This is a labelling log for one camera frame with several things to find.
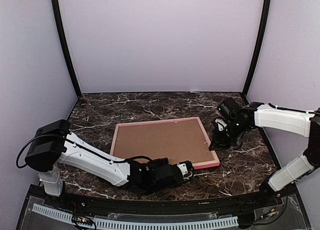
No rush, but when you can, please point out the black right corner post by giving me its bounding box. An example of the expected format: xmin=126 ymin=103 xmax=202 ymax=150
xmin=242 ymin=0 xmax=271 ymax=97

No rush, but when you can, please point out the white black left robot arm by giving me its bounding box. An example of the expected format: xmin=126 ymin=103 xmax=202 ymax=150
xmin=15 ymin=119 xmax=194 ymax=208

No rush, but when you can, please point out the grey slotted cable duct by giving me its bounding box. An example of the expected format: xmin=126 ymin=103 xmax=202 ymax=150
xmin=31 ymin=204 xmax=239 ymax=230

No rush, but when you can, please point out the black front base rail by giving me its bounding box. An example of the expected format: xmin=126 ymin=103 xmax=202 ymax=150
xmin=14 ymin=182 xmax=313 ymax=230

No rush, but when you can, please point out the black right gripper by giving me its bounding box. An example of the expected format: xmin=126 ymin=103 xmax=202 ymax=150
xmin=209 ymin=120 xmax=248 ymax=151

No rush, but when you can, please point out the black corner post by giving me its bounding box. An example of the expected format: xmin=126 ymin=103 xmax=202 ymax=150
xmin=51 ymin=0 xmax=82 ymax=98
xmin=242 ymin=0 xmax=271 ymax=97

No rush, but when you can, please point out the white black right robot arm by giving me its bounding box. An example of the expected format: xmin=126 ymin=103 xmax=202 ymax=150
xmin=209 ymin=97 xmax=320 ymax=207

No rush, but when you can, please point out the light wooden picture frame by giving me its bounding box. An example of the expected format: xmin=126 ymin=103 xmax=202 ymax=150
xmin=109 ymin=116 xmax=221 ymax=170

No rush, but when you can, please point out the small circuit board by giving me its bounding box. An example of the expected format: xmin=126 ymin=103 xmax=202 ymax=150
xmin=71 ymin=215 xmax=94 ymax=226

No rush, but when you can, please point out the brown cardboard backing board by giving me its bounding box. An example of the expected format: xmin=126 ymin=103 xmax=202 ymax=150
xmin=113 ymin=119 xmax=216 ymax=165

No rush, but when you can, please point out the black left corner post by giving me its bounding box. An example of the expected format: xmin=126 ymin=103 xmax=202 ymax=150
xmin=51 ymin=0 xmax=82 ymax=98

